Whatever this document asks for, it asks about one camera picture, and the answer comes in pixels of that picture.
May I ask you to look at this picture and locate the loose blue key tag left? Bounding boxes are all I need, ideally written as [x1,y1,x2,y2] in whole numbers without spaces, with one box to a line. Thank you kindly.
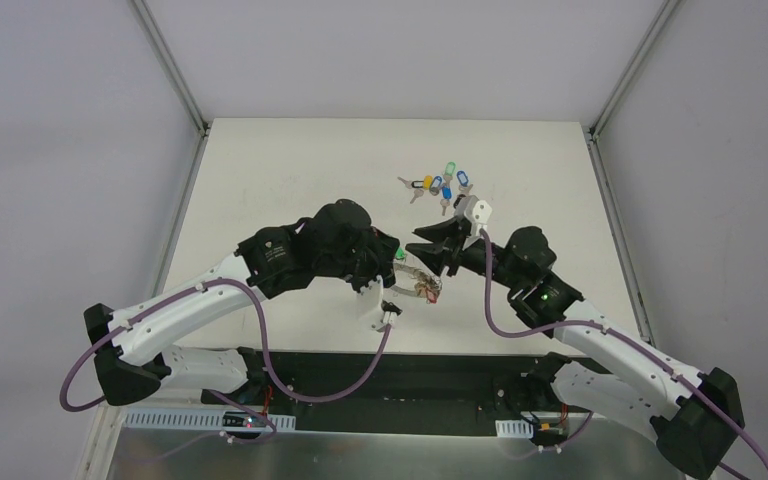
[428,176,443,196]

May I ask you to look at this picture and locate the loose blue key tag right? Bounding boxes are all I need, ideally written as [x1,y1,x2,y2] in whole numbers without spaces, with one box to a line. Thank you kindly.
[456,170,472,194]

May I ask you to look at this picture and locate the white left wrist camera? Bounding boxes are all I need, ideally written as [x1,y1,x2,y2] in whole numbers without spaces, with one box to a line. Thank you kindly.
[356,276,403,332]

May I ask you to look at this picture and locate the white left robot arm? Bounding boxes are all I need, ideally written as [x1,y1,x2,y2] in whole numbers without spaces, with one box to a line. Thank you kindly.
[80,199,400,406]

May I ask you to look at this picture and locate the silver metal ring disc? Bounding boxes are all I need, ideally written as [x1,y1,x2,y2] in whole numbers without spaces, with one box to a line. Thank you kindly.
[390,262,443,304]

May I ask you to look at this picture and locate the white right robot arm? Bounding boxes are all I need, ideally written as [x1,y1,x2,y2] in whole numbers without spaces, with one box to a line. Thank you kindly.
[406,219,745,479]

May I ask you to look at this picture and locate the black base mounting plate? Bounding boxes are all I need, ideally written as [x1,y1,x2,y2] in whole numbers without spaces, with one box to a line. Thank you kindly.
[228,348,564,436]

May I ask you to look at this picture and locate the aluminium frame rail front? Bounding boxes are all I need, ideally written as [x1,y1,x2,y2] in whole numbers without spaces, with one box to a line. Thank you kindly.
[99,362,698,421]

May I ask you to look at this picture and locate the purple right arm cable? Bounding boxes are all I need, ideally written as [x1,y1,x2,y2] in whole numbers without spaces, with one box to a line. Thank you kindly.
[478,228,768,480]

